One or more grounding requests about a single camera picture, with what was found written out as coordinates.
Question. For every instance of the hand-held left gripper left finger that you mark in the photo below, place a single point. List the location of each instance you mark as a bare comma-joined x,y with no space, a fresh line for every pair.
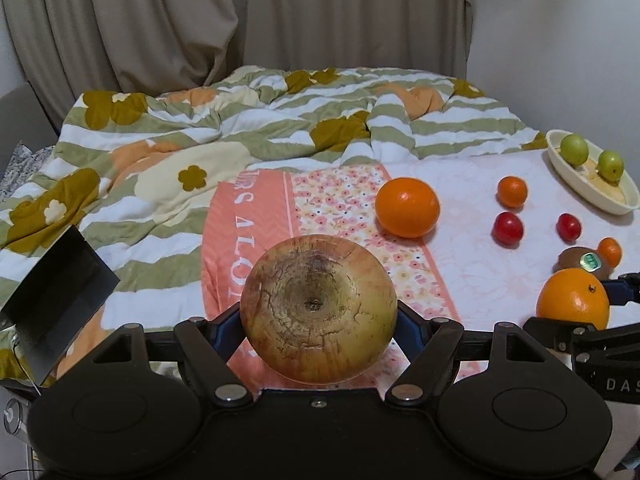
226,331

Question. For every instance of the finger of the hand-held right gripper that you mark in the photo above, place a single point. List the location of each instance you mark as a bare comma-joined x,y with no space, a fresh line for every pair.
622,290
550,331

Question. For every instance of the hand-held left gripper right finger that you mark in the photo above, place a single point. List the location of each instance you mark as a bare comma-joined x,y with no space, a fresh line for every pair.
407,329

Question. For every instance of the large orange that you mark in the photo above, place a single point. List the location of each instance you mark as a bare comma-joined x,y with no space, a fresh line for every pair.
573,301
407,207

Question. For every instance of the small tangerine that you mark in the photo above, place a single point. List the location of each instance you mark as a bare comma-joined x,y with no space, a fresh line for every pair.
610,251
512,191

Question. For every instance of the brown kiwi with sticker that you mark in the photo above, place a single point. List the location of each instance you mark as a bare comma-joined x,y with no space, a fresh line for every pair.
575,259

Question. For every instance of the red cherry tomato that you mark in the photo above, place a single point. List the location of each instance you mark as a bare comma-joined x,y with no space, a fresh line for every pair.
507,228
568,226

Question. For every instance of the large russet brown apple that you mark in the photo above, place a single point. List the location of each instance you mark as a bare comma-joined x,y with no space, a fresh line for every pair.
318,310

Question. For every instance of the white oval bowl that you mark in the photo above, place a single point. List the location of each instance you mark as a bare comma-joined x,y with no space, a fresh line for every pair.
600,200

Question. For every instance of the pink floral bed sheet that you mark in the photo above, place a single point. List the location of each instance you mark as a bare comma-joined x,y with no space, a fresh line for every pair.
470,270

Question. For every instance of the floral striped blanket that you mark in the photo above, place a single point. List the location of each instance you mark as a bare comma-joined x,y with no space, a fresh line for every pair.
150,160

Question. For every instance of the grey patterned cloth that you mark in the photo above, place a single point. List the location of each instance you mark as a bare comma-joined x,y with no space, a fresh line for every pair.
15,165

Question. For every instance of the beige bed headboard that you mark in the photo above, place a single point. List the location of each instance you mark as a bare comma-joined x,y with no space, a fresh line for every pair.
25,115

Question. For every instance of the beige curtain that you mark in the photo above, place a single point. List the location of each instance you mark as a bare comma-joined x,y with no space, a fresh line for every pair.
250,15

